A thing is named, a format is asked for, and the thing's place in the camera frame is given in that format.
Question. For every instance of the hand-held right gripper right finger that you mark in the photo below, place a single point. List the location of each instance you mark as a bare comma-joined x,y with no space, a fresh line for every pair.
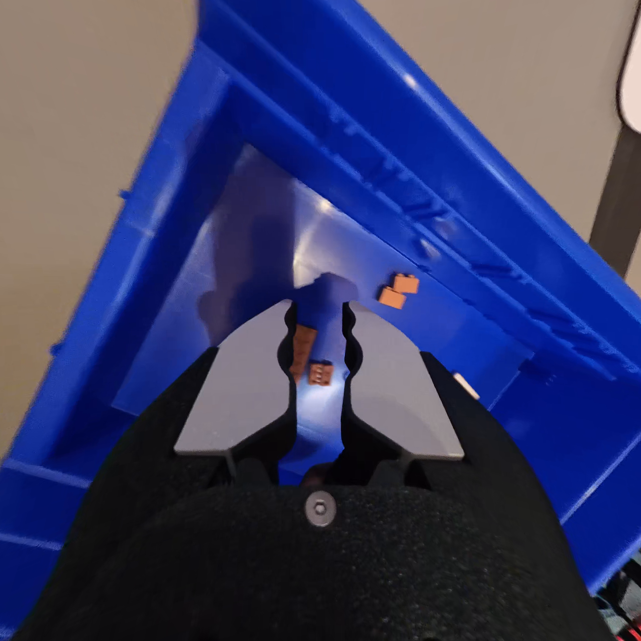
400,395

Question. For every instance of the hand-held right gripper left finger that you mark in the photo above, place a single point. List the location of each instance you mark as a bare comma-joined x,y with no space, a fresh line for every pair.
235,395

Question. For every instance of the blue plastic bin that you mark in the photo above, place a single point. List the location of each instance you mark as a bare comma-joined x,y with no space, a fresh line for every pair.
350,125

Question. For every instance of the person's right hand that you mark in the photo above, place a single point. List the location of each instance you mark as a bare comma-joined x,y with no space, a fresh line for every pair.
314,475

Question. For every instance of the white toy brick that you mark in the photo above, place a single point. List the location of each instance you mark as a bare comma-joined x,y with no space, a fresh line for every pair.
465,385

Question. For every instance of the long brown brick plate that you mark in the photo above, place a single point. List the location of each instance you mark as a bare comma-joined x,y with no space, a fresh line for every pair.
303,350

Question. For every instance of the short brown brick plate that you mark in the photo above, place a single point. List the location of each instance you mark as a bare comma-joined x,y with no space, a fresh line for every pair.
320,374

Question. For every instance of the white stand with flat base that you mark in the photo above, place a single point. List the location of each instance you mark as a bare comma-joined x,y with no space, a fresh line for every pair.
632,90

